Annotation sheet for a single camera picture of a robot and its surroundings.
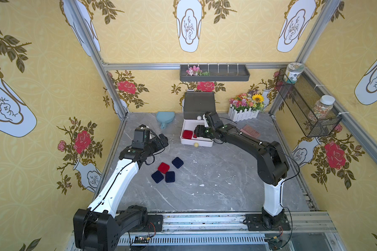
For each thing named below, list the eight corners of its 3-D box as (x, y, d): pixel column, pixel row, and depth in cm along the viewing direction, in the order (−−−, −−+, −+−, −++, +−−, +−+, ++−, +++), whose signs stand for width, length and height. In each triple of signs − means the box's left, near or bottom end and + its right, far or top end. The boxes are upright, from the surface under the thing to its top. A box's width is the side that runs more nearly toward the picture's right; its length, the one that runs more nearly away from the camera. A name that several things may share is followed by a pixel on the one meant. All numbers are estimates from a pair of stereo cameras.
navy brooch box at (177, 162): (171, 163, 97) (171, 161, 95) (177, 157, 99) (177, 156, 98) (178, 169, 94) (177, 167, 93) (183, 163, 97) (183, 161, 95)
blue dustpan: (154, 128, 115) (154, 126, 113) (157, 114, 125) (157, 111, 122) (173, 128, 115) (173, 126, 113) (174, 114, 125) (174, 111, 122)
